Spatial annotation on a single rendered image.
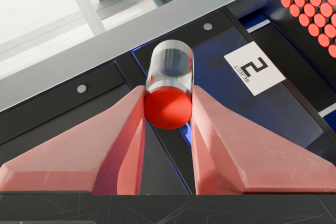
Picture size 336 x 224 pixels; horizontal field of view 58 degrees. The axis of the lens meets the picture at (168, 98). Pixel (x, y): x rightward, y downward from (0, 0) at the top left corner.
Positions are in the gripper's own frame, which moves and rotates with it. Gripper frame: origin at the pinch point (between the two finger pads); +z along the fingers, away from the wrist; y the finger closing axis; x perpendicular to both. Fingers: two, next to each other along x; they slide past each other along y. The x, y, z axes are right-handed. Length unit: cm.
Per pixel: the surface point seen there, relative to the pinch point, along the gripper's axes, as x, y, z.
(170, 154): 24.4, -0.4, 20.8
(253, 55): 15.9, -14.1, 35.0
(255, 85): 18.6, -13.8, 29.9
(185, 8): 11.5, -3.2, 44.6
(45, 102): 21.4, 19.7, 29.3
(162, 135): 23.1, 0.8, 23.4
